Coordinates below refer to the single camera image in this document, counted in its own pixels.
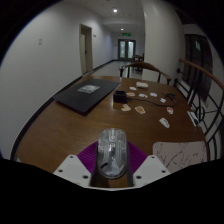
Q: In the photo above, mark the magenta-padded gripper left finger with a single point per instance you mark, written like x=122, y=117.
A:
x=70, y=168

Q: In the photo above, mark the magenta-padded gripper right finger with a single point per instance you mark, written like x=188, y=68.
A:
x=151, y=168

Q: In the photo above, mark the translucent white computer mouse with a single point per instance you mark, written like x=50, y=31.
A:
x=112, y=153

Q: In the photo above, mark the white marble-print mouse pad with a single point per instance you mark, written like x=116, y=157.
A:
x=181, y=153

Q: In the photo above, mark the white oblong sticker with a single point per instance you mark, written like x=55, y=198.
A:
x=164, y=122

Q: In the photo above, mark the tan and orange sticker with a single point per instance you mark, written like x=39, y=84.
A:
x=140, y=109

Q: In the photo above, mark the white and red sticker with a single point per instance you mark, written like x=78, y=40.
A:
x=170, y=110

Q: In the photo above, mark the tan heart-shaped sticker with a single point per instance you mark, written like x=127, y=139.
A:
x=126, y=107

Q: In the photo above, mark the black closed laptop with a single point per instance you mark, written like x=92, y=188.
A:
x=86, y=95

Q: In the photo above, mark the small tan sticker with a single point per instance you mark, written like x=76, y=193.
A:
x=131, y=94

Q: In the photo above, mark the small black box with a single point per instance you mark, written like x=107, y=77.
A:
x=119, y=97

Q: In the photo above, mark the small white oval sticker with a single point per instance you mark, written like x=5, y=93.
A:
x=133, y=88

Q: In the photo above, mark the flat white box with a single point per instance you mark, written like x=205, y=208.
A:
x=142, y=85

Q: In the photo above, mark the wooden armchair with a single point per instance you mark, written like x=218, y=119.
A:
x=145, y=65

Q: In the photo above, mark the distant wooden chair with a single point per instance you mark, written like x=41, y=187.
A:
x=138, y=58

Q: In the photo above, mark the dark framed window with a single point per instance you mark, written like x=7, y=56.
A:
x=197, y=65

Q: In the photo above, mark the pale side door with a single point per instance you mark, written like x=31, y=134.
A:
x=86, y=50

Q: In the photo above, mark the glazed double door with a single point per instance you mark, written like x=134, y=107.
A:
x=127, y=49

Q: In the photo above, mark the green exit sign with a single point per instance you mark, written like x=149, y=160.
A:
x=126, y=34

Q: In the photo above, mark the round ceiling light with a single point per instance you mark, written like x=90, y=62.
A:
x=121, y=29
x=115, y=10

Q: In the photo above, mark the white wall switch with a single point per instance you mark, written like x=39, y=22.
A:
x=40, y=41

